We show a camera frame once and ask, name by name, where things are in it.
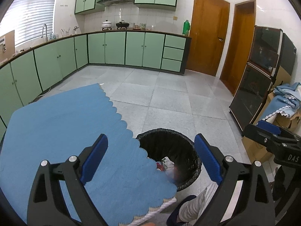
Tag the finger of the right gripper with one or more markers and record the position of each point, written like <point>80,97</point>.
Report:
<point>274,129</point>
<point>262,137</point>

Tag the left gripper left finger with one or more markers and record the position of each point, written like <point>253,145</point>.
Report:
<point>47,205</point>

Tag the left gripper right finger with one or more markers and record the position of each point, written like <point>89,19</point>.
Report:
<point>255,205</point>

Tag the white plastic bag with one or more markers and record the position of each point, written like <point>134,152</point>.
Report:
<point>168,166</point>

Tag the red paper cup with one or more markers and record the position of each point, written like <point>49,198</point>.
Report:
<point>160,167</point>

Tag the black trash bin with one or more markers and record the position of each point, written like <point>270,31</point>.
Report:
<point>160,143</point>

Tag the green lower kitchen cabinets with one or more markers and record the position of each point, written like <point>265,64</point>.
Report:
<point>29,74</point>

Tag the kitchen faucet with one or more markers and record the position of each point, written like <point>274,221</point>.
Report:
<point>44,31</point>

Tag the cardboard box on floor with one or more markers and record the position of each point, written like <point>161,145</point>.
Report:
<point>255,151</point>

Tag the blue cloth pile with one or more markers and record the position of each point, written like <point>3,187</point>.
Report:
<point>286,102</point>

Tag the person's shoe and trouser leg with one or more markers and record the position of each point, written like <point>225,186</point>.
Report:
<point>191,208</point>

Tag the black glass cabinet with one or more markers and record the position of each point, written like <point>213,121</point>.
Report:
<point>270,63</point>

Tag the blue tablecloth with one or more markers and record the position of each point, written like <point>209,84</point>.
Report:
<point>126,183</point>

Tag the brown wooden door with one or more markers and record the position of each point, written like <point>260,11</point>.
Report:
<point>210,19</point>

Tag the green bottle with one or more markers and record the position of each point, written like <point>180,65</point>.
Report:
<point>186,28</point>

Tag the cardboard box on counter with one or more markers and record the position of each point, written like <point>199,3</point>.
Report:
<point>7,49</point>

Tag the black wok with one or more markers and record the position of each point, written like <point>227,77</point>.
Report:
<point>122,25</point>

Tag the window blinds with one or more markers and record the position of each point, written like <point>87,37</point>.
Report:
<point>26,18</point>

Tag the white cooking pot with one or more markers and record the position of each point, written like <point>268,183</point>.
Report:
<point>106,25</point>

